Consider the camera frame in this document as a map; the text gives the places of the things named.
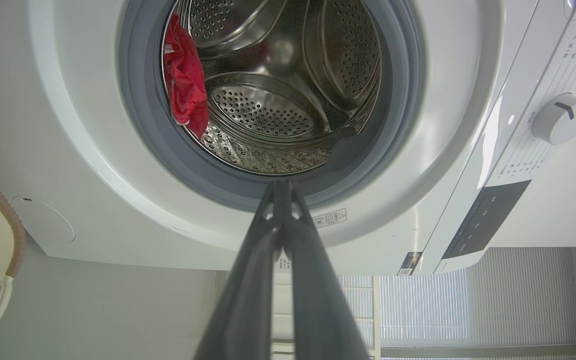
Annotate grey rubber door gasket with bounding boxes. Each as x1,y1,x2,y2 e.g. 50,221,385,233
118,0,425,211

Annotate red and white garment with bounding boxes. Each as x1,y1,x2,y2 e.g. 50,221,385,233
163,12,211,140

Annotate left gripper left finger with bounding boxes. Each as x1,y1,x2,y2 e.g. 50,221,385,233
194,181,284,360

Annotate white front-load washing machine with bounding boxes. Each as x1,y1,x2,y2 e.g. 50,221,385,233
0,0,576,276

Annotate round white filter cover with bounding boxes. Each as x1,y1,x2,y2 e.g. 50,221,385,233
10,195,76,245

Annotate grey warning sticker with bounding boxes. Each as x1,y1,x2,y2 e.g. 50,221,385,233
312,208,348,229

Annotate black QR code sticker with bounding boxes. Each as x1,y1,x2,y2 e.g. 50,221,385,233
397,251,424,276

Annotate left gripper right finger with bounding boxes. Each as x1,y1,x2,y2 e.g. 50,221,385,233
283,181,370,360

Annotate stainless steel washing machine drum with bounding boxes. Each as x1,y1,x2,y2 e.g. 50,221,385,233
160,0,383,176

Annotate white window blinds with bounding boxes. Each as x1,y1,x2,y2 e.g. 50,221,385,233
338,247,576,360

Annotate white round program knob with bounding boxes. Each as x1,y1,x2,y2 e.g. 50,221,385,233
532,93,576,146

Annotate black washer display panel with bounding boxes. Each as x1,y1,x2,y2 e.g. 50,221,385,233
441,180,532,260

